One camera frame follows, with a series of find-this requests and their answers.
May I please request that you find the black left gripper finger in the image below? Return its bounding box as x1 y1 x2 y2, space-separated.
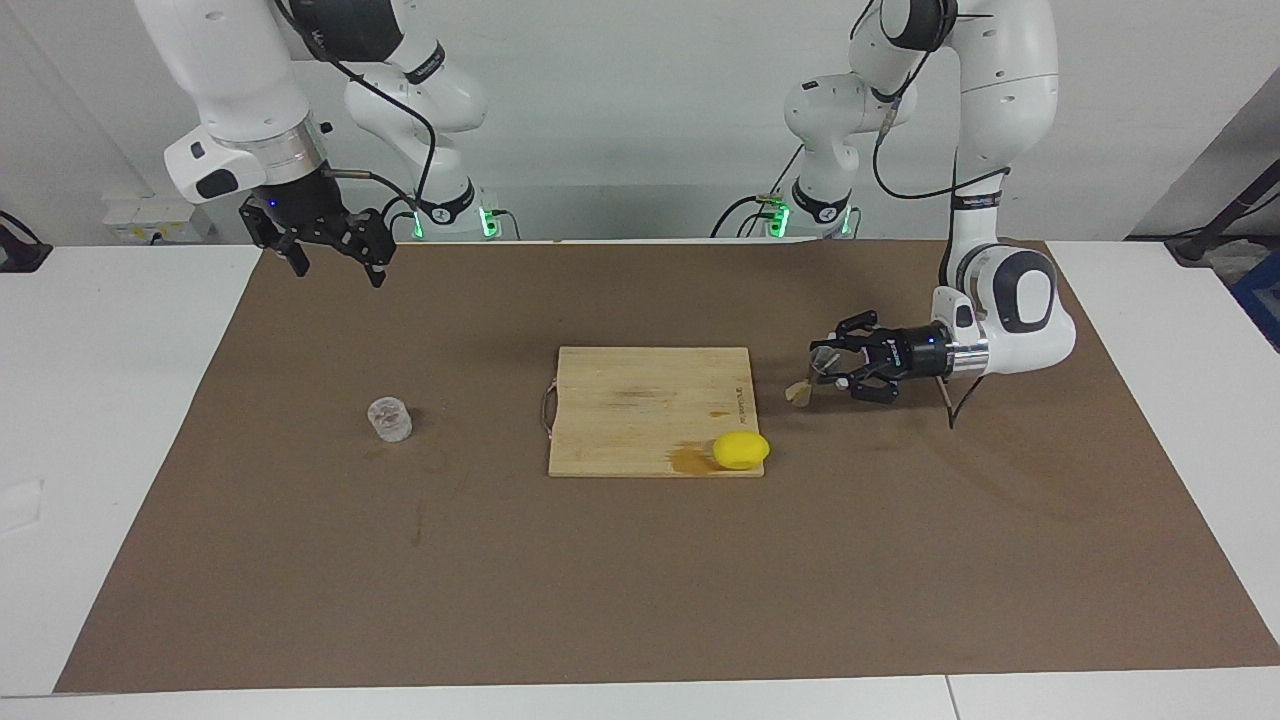
832 368 901 405
812 312 896 356

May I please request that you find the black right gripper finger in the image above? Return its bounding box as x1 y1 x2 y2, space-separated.
342 208 394 289
238 195 311 278

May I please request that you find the metal jigger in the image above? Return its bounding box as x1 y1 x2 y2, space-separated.
787 345 839 408

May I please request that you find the clear glass cup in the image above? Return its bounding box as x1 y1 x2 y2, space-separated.
367 397 413 443

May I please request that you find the yellow lemon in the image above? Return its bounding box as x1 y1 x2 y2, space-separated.
712 431 772 471

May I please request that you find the wooden cutting board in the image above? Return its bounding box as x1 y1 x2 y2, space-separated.
540 346 766 479

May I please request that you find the black clamp base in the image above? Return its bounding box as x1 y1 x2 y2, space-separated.
0 210 53 273

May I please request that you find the black stand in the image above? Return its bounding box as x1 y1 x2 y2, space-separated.
1165 158 1280 269

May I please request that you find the brown table mat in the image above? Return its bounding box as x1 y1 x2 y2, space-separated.
55 238 1280 694

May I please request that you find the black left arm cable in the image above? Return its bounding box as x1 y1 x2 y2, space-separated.
870 0 1011 431

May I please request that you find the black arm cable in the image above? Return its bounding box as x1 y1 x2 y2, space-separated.
870 0 1011 431
275 0 441 206

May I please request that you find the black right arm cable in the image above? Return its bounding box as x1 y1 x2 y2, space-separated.
275 0 441 206

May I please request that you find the white wall socket box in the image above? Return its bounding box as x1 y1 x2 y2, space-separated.
103 195 216 244

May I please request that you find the black base cable bundle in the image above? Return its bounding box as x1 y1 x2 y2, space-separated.
710 148 806 239

